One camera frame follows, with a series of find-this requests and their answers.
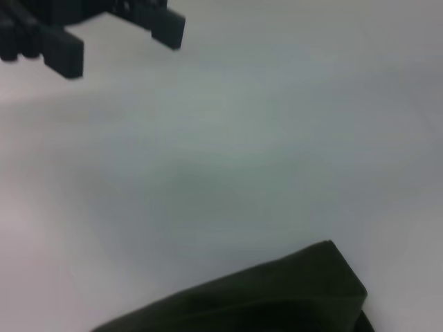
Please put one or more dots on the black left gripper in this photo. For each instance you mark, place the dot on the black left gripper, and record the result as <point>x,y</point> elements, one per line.
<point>104,10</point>

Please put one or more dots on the dark green t-shirt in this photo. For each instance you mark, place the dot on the dark green t-shirt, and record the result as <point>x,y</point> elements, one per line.
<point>259,297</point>

